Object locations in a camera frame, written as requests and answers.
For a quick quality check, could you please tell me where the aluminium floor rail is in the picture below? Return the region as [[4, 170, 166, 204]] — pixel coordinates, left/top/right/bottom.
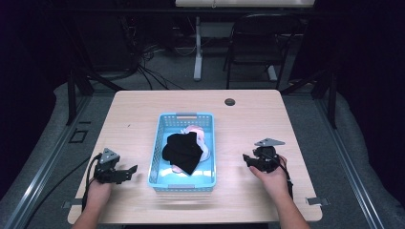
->
[[2, 94, 94, 229], [314, 94, 387, 229]]

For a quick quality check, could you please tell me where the black cloth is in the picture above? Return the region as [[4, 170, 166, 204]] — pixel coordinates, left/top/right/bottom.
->
[[161, 131, 204, 177]]

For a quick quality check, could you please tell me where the bundle of black floor cables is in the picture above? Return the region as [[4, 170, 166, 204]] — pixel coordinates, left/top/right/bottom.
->
[[125, 44, 186, 92]]

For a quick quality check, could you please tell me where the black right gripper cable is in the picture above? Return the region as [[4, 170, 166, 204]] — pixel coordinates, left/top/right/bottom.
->
[[261, 152, 294, 200]]

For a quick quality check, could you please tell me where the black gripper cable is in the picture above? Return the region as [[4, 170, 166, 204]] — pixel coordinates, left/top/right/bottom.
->
[[261, 152, 294, 200], [81, 153, 103, 213]]

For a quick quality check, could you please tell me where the black metal stand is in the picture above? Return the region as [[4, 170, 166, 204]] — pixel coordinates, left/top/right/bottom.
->
[[64, 65, 126, 127], [279, 68, 339, 130]]

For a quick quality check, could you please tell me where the pink and white cloth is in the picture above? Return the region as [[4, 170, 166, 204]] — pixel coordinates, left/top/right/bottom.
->
[[171, 124, 212, 175]]

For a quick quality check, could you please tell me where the black cable on floor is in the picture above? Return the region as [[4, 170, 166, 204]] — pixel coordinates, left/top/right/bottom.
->
[[24, 156, 94, 229]]

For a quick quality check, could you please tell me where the grey metal table bracket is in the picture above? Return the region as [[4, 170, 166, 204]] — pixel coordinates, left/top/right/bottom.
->
[[305, 197, 330, 207], [61, 198, 83, 210]]

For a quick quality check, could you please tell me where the blue plastic basket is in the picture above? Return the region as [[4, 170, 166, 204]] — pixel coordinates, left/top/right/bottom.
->
[[146, 112, 218, 193]]

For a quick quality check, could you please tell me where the person's left hand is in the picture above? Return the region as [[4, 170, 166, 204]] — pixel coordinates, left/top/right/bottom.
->
[[85, 177, 113, 208]]

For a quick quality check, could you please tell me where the person's right hand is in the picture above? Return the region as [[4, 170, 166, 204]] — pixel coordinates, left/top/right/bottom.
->
[[248, 155, 289, 200]]

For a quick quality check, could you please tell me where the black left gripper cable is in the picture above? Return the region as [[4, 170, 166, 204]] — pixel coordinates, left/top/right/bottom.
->
[[81, 153, 103, 213]]

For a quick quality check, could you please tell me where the white desk leg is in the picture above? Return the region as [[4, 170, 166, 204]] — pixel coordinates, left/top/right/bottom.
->
[[192, 15, 205, 82]]

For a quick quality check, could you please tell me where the black folding chair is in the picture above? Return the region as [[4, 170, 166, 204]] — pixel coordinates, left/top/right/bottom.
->
[[222, 12, 302, 91]]

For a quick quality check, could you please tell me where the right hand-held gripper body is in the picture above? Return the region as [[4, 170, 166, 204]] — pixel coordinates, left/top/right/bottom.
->
[[252, 137, 287, 175]]

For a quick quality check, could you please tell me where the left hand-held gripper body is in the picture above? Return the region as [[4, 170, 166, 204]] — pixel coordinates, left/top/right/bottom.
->
[[93, 147, 129, 185]]

